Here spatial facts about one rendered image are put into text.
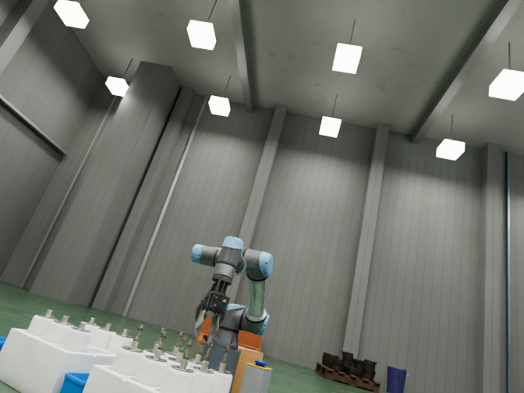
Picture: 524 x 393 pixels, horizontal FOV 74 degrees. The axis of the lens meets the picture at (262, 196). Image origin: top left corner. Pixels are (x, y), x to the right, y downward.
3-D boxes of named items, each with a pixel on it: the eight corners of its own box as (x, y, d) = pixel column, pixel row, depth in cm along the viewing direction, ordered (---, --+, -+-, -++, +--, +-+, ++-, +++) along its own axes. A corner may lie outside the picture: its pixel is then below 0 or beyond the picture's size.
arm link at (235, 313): (221, 326, 203) (228, 302, 207) (243, 331, 199) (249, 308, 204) (216, 324, 192) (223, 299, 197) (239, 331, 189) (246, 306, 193)
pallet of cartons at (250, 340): (260, 355, 717) (266, 332, 733) (258, 357, 632) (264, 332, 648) (202, 338, 734) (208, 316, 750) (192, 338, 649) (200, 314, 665)
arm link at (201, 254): (229, 244, 186) (192, 238, 139) (249, 248, 183) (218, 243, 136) (224, 266, 184) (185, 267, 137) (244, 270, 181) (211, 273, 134)
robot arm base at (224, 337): (213, 342, 200) (218, 324, 204) (238, 349, 198) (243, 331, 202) (208, 343, 186) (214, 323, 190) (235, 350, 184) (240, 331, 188)
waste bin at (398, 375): (403, 395, 680) (405, 368, 697) (409, 398, 645) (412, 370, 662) (381, 389, 685) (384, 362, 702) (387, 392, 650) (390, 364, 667)
